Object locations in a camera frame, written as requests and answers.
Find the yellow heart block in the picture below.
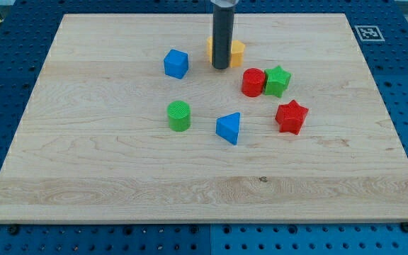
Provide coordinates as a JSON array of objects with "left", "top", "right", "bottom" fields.
[{"left": 207, "top": 37, "right": 246, "bottom": 67}]

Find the green cylinder block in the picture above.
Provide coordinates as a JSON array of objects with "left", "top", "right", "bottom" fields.
[{"left": 166, "top": 101, "right": 191, "bottom": 132}]

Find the green star block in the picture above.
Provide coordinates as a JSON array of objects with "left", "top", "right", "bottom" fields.
[{"left": 264, "top": 66, "right": 292, "bottom": 98}]

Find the blue triangle block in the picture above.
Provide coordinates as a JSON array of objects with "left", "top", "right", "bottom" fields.
[{"left": 215, "top": 112, "right": 241, "bottom": 145}]

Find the red cylinder block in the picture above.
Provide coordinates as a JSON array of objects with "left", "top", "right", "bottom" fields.
[{"left": 241, "top": 68, "right": 266, "bottom": 97}]

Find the blue cube block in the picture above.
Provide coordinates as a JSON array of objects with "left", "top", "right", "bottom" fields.
[{"left": 164, "top": 49, "right": 188, "bottom": 79}]

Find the red star block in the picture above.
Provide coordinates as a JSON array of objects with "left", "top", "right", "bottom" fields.
[{"left": 275, "top": 100, "right": 309, "bottom": 135}]

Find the light wooden board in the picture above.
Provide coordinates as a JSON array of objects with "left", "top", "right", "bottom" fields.
[{"left": 0, "top": 13, "right": 408, "bottom": 225}]

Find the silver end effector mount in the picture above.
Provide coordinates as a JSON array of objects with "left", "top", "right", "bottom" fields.
[{"left": 210, "top": 0, "right": 239, "bottom": 7}]

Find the white fiducial marker tag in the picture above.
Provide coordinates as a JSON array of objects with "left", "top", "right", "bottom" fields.
[{"left": 355, "top": 25, "right": 385, "bottom": 42}]

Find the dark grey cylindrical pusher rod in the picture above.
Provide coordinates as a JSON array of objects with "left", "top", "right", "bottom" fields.
[{"left": 212, "top": 4, "right": 234, "bottom": 69}]

